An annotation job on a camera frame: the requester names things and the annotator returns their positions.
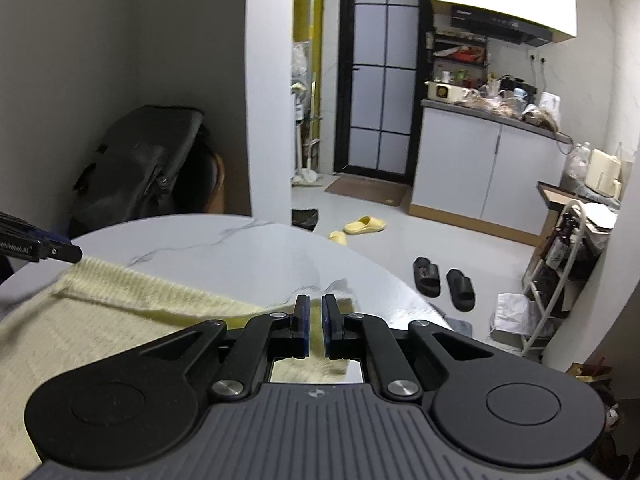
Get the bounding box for dark glass bottle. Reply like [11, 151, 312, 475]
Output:
[547, 215, 572, 271]

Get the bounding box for white trolley rack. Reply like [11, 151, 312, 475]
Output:
[520, 200, 601, 361]

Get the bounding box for dark crumpled cloth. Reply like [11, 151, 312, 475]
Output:
[291, 208, 319, 232]

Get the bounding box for cream countertop appliance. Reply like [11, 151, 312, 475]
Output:
[425, 80, 473, 103]

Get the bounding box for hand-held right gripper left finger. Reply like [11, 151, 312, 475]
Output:
[142, 294, 312, 404]

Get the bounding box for white plastic bag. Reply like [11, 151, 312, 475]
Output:
[492, 292, 543, 346]

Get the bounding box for white mop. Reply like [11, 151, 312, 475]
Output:
[291, 110, 323, 188]

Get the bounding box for black framed glass door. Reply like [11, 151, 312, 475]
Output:
[336, 0, 433, 181]

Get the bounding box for black slipper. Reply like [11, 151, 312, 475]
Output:
[446, 269, 476, 311]
[413, 257, 442, 295]

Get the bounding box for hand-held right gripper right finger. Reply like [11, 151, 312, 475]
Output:
[321, 293, 494, 404]

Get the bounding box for black spice rack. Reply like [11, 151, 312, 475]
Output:
[431, 30, 490, 86]

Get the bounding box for yellow pipe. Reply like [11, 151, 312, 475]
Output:
[293, 0, 326, 161]

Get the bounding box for black-edged wooden table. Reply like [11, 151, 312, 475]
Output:
[537, 180, 581, 211]

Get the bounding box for cream yellow towel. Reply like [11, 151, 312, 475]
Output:
[0, 256, 357, 476]

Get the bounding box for clear plastic bottles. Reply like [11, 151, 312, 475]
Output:
[567, 142, 593, 181]

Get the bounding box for dark chair with brown edge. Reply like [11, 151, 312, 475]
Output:
[175, 124, 226, 216]

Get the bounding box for black bag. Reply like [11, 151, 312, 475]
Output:
[70, 105, 206, 226]

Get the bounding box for black range hood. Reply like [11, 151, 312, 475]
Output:
[450, 4, 553, 46]

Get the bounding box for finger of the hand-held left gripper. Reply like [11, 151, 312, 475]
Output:
[38, 230, 84, 264]

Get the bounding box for white base cabinet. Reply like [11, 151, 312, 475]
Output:
[409, 99, 573, 238]

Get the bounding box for white paper stack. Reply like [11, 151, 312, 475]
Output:
[582, 202, 618, 233]

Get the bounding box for pile of plastic bags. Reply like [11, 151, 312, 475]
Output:
[457, 87, 561, 131]

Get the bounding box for blue-grey cloth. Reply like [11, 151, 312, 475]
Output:
[430, 302, 473, 336]

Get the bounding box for brown doormat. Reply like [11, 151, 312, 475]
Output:
[325, 176, 412, 208]

